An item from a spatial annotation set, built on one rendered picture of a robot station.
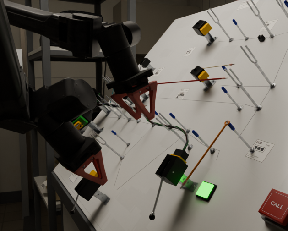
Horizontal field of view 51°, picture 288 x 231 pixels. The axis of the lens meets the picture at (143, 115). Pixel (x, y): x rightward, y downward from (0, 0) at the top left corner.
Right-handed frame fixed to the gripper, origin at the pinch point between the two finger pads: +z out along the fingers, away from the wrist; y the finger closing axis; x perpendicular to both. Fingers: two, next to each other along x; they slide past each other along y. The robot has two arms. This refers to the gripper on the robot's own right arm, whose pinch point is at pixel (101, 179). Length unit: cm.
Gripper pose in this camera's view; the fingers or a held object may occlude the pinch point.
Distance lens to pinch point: 64.0
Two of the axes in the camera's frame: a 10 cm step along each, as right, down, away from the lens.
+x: -6.5, 6.6, -3.8
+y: -5.3, -0.4, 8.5
